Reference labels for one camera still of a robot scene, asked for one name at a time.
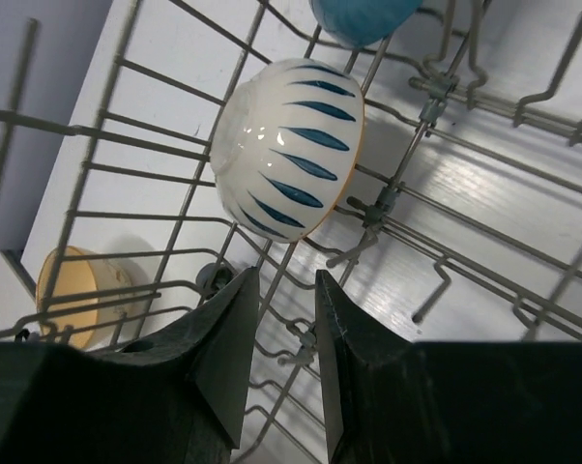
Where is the plain blue bowl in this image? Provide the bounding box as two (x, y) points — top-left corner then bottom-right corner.
(309, 0), (422, 49)

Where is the yellow bowl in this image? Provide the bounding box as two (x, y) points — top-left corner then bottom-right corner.
(36, 246), (160, 350)

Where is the grey wire dish rack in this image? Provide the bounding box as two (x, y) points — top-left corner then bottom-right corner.
(0, 1), (582, 463)

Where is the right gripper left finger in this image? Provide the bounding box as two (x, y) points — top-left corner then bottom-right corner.
(0, 268), (260, 463)

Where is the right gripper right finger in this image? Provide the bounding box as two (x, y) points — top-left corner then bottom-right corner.
(315, 270), (582, 463)

